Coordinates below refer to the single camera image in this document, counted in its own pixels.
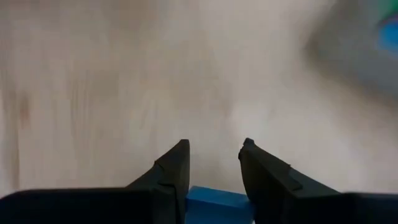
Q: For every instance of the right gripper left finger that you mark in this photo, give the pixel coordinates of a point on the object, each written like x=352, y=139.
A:
x=93, y=207

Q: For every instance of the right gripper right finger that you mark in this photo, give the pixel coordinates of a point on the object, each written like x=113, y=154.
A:
x=311, y=207

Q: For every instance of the small blue square block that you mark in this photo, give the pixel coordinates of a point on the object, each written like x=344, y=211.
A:
x=217, y=205

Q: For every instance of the light green block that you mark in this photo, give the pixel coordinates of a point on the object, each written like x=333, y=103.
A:
x=392, y=9

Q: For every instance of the white plastic bin with label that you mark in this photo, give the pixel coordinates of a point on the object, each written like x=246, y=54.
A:
x=342, y=46

